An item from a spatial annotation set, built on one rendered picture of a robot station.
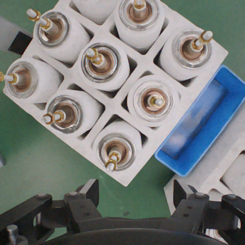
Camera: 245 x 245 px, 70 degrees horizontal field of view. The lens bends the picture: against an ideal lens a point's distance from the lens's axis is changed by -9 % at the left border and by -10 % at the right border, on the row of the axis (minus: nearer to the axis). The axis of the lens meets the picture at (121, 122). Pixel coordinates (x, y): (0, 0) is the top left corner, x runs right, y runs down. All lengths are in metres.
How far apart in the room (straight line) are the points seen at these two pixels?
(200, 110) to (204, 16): 0.30
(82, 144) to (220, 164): 0.33
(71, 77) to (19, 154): 0.41
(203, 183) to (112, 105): 0.28
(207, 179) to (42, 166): 0.54
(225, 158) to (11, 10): 0.82
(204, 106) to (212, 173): 0.23
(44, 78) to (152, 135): 0.26
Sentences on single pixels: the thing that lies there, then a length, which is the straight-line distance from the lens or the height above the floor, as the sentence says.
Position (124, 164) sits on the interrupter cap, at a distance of 0.37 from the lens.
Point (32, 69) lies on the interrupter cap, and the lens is 0.41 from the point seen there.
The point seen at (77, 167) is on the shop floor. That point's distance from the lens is 0.67.
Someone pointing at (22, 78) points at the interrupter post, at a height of 0.27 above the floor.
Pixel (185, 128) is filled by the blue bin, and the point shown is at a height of 0.00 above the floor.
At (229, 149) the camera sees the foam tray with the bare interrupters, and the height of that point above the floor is 0.18.
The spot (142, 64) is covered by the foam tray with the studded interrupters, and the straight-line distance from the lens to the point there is 0.43.
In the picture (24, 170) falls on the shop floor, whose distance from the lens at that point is 0.77.
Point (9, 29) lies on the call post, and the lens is 0.54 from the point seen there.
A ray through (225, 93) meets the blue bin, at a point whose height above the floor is 0.00.
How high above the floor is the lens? 0.60
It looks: 81 degrees down
